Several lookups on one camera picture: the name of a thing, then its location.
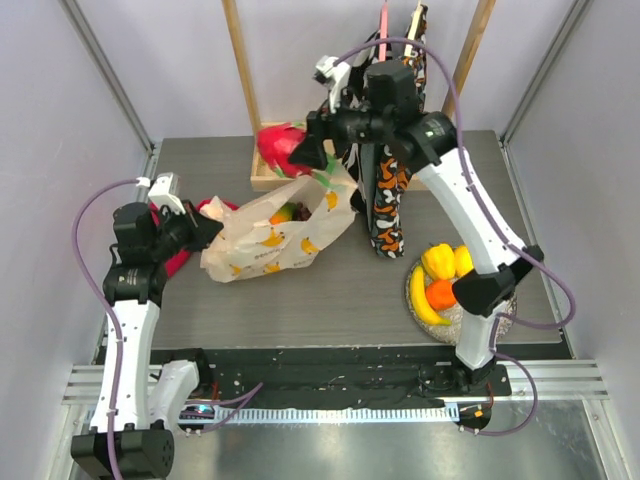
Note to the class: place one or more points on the fake yellow lemon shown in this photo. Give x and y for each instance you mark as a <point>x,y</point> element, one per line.
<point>462,261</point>

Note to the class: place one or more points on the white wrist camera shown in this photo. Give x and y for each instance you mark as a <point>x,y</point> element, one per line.
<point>163,191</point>
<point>334,76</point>

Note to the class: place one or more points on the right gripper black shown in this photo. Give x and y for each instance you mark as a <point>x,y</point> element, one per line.
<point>318,133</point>

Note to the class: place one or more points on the orange camouflage garment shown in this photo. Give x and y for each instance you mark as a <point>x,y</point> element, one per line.
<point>386,234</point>

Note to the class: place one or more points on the fake purple grapes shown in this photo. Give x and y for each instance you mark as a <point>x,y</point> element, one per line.
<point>301,212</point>

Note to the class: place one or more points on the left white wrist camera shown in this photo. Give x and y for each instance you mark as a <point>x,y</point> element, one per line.
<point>163,191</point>

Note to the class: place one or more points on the white cable duct strip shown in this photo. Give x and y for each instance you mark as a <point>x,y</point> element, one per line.
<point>255,416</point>

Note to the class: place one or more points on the banana print plastic bag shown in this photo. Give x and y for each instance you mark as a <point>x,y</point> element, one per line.
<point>250,245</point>

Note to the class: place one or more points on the red cloth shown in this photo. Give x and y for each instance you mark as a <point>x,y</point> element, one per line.
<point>174,234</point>

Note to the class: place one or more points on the black white zebra garment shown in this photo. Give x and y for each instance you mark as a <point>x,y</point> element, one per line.
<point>386,201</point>

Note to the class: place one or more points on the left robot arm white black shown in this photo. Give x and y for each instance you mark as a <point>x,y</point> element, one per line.
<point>131,433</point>

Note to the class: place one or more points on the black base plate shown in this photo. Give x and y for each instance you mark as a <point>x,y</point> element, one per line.
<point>340,378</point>

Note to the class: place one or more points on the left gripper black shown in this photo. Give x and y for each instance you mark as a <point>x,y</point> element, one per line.
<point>202,229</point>

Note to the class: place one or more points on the wooden clothes rack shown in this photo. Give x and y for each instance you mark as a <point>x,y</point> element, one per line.
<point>261,178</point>

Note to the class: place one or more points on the fake yellow banana bunch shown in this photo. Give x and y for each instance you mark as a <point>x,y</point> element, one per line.
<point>418,301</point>

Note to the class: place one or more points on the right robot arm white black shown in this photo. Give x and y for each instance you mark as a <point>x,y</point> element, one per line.
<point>429,145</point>

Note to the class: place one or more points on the fake red dragon fruit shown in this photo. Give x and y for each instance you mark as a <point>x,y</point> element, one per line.
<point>275,144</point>

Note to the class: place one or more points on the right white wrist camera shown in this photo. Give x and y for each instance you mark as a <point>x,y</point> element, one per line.
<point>334,76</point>

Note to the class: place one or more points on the fake yellow bell pepper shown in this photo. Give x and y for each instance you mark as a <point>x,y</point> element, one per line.
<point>439,262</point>

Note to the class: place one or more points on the pink clothes hanger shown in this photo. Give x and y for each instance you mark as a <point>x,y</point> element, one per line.
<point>383,32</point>

